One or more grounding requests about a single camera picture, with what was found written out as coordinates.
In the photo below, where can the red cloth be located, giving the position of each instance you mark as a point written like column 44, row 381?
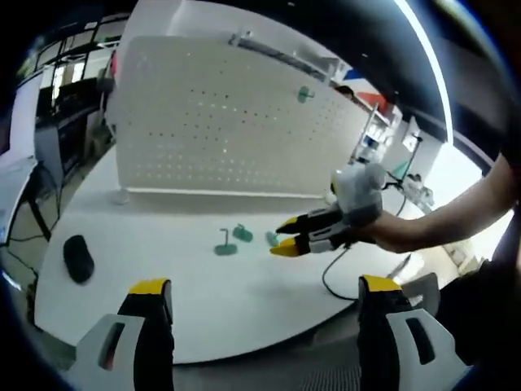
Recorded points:
column 114, row 69

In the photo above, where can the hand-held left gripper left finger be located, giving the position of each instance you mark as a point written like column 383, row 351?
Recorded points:
column 140, row 338

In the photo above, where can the black tripod stand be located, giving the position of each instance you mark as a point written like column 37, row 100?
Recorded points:
column 413, row 155

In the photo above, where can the black framed glass wall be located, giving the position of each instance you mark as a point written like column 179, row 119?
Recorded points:
column 69, row 49

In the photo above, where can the dark equipment cabinet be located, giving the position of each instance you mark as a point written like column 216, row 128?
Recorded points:
column 69, row 130

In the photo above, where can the white side desk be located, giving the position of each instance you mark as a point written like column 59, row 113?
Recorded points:
column 16, row 179

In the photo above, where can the green triangular object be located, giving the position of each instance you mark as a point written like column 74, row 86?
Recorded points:
column 403, row 168

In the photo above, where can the white shelf rack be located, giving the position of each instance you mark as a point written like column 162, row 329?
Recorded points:
column 378, row 134

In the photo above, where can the metal shelf rack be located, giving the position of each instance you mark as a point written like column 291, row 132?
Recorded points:
column 293, row 57

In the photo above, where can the black computer mouse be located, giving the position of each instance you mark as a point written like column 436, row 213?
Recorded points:
column 78, row 260

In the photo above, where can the green hook assembly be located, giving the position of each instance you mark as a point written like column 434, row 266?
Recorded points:
column 303, row 95
column 270, row 237
column 243, row 234
column 224, row 248

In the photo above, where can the person's black clothing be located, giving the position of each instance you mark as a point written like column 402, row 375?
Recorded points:
column 480, row 313

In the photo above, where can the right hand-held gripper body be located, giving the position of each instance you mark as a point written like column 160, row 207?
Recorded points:
column 358, row 191

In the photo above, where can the person's right hand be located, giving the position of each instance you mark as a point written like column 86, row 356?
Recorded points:
column 382, row 232

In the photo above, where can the red blue white banner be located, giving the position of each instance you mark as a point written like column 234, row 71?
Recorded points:
column 366, row 87

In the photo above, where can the ceiling light strip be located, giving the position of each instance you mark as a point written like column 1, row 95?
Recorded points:
column 435, row 73

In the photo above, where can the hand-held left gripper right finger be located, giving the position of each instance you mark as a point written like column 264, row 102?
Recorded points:
column 386, row 346

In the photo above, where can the white perforated mounting plate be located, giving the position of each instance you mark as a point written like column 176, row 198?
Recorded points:
column 224, row 134

